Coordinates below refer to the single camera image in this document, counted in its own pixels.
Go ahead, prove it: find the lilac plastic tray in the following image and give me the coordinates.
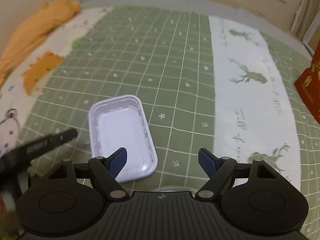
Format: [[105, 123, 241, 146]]
[[88, 95, 158, 183]]

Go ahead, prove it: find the stainless steel bowl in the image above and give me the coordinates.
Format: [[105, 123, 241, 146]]
[[150, 186, 197, 195]]

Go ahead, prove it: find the cartoon print cloth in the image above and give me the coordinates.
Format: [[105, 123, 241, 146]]
[[1, 6, 114, 155]]

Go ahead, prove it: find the quail eggs snack bag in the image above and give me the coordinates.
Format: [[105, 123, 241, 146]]
[[294, 51, 320, 123]]

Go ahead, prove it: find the green grid tablecloth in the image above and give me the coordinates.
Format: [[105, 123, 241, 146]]
[[15, 0, 320, 235]]

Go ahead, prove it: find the orange cloth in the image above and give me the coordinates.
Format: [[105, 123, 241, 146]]
[[1, 0, 81, 83]]

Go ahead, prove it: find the curtain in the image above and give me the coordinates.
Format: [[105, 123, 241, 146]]
[[290, 0, 319, 40]]

